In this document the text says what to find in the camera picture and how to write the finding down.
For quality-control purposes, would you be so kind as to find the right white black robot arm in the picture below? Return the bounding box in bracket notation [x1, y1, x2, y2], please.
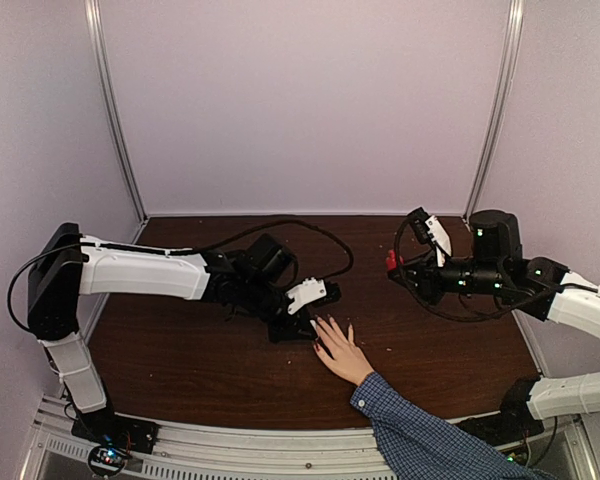
[387, 208, 600, 340]

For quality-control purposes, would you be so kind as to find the red nail polish bottle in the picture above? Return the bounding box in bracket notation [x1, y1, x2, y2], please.
[385, 249, 404, 271]

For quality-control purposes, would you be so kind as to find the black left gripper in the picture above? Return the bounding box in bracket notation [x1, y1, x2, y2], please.
[241, 276, 319, 345]

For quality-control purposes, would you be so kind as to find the blue checked shirt forearm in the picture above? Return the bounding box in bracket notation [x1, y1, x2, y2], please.
[350, 373, 553, 480]

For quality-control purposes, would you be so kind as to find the aluminium corner post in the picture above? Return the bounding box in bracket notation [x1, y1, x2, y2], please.
[84, 0, 149, 236]
[462, 0, 525, 226]

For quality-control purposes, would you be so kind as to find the white nail polish cap brush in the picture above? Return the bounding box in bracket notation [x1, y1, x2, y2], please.
[310, 319, 321, 340]

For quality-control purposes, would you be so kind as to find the right aluminium corner post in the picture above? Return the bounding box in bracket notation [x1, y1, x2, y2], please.
[462, 0, 525, 226]

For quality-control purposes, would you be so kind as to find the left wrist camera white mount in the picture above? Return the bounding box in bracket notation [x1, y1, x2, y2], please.
[285, 278, 341, 315]

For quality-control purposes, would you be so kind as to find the left aluminium corner post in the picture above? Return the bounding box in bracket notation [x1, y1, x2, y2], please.
[84, 0, 149, 236]

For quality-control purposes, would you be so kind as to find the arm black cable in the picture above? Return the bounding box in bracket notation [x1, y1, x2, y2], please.
[7, 219, 355, 331]
[393, 214, 561, 322]

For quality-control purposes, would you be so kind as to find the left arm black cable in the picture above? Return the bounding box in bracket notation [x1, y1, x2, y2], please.
[7, 219, 355, 331]

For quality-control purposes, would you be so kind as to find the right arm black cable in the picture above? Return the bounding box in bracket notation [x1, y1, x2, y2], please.
[393, 214, 561, 322]

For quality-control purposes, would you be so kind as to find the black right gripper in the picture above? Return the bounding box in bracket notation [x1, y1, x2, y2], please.
[389, 248, 507, 306]

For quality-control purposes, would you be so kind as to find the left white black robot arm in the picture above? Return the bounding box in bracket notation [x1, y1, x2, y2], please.
[27, 223, 328, 444]

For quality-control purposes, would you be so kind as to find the round green circuit board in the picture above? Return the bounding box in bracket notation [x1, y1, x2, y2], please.
[87, 446, 130, 477]

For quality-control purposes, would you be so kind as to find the pale hand with long nails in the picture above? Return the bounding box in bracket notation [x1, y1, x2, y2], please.
[314, 316, 374, 387]

